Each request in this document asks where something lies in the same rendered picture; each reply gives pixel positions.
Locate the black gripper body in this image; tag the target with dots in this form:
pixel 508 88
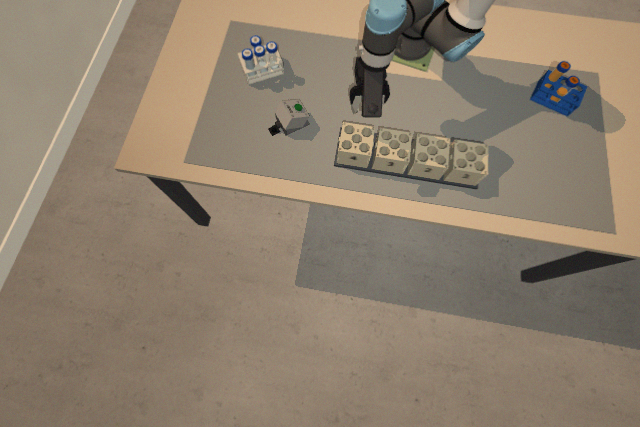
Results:
pixel 359 68

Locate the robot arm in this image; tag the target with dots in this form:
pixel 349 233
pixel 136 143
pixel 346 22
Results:
pixel 394 27

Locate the grey bench mat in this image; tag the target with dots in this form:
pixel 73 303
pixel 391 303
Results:
pixel 542 165

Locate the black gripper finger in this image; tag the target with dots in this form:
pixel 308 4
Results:
pixel 355 99
pixel 386 95

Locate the blue tube rack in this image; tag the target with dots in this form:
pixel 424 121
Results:
pixel 567 100

